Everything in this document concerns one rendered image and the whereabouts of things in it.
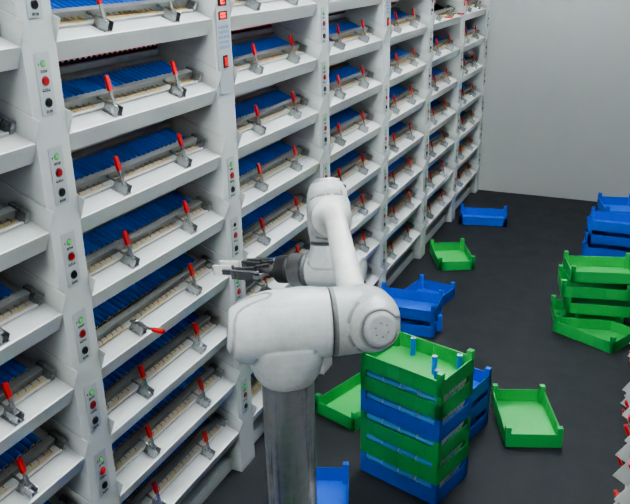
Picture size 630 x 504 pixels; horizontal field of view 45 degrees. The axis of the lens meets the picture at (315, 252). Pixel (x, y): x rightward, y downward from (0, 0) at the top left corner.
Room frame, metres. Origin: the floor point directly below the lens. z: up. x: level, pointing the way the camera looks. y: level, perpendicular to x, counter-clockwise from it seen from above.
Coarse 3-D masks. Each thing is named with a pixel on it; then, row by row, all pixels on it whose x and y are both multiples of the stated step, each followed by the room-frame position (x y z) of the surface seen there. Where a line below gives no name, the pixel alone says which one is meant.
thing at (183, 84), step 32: (64, 64) 1.83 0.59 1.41; (96, 64) 1.93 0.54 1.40; (128, 64) 2.03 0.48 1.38; (160, 64) 2.12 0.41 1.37; (192, 64) 2.16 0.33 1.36; (64, 96) 1.71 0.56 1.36; (96, 96) 1.77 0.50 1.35; (128, 96) 1.88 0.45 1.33; (160, 96) 1.95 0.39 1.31; (192, 96) 2.02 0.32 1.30; (96, 128) 1.67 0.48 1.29; (128, 128) 1.78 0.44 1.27
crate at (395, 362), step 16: (400, 336) 2.27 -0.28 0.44; (384, 352) 2.22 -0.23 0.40; (400, 352) 2.22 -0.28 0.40; (416, 352) 2.22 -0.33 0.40; (432, 352) 2.19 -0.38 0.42; (448, 352) 2.15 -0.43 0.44; (368, 368) 2.11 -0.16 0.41; (384, 368) 2.07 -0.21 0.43; (400, 368) 2.03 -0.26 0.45; (416, 368) 2.11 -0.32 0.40; (448, 368) 2.11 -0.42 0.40; (464, 368) 2.04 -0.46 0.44; (416, 384) 2.00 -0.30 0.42; (432, 384) 1.96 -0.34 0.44; (448, 384) 1.97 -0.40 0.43
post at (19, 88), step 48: (0, 0) 1.51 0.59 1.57; (48, 0) 1.58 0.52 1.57; (48, 48) 1.56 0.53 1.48; (0, 96) 1.53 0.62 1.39; (48, 144) 1.52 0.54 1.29; (48, 192) 1.51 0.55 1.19; (48, 336) 1.52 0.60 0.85; (96, 336) 1.58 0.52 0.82; (96, 384) 1.56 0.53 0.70; (96, 432) 1.54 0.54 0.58; (96, 480) 1.52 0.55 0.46
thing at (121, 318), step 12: (192, 264) 2.09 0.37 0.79; (204, 264) 2.14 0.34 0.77; (180, 276) 2.01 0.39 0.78; (156, 288) 1.92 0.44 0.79; (168, 288) 1.95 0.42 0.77; (144, 300) 1.85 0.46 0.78; (156, 300) 1.89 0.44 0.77; (132, 312) 1.79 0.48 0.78; (108, 324) 1.71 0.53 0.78; (120, 324) 1.75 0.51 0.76
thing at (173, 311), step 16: (192, 256) 2.18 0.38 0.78; (208, 256) 2.16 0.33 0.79; (176, 288) 1.99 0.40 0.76; (208, 288) 2.03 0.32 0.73; (176, 304) 1.91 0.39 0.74; (192, 304) 1.95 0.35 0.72; (128, 320) 1.79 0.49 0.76; (144, 320) 1.80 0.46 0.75; (160, 320) 1.82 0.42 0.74; (176, 320) 1.89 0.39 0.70; (128, 336) 1.72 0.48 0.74; (144, 336) 1.74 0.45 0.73; (112, 352) 1.65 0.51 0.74; (128, 352) 1.68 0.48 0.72; (112, 368) 1.63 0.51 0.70
